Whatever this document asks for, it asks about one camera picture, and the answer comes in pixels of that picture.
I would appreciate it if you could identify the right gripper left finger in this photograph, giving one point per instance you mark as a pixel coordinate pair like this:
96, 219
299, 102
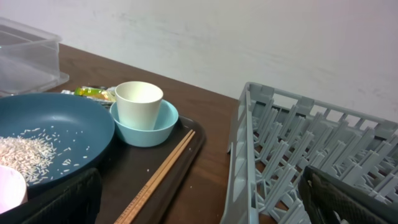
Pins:
76, 200

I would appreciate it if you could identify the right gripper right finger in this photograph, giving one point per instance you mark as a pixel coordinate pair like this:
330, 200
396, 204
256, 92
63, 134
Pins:
328, 200

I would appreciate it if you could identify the pink cup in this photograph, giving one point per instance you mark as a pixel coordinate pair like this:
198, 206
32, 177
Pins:
13, 189

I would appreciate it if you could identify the pile of white rice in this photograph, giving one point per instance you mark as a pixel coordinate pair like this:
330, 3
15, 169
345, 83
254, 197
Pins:
44, 154

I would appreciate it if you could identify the dark blue plate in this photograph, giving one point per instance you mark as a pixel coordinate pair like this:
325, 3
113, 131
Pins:
66, 111

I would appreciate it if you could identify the white cup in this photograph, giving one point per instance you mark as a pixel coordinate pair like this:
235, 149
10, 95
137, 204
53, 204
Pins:
138, 104

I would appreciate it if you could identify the grey dishwasher rack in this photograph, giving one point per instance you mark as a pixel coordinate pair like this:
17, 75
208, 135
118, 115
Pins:
275, 134

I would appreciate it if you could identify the left wooden chopstick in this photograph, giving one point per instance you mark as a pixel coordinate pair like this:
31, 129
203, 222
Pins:
152, 180

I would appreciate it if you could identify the wooden chopstick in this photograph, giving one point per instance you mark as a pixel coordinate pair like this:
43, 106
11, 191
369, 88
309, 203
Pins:
152, 180
158, 180

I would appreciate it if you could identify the dark brown serving tray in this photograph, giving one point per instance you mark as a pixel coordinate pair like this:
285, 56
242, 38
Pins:
125, 169

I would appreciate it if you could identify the right wooden chopstick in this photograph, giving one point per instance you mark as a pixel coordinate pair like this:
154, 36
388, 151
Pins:
158, 180

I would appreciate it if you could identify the light blue small bowl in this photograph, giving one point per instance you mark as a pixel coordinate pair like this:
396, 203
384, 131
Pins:
166, 120

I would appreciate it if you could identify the crumpled white tissue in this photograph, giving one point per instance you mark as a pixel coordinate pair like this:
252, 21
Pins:
68, 92

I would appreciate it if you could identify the green yellow snack wrapper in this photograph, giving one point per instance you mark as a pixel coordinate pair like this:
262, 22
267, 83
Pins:
95, 93

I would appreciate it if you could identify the clear plastic bin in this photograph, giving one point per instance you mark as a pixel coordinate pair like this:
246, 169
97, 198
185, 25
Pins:
29, 59

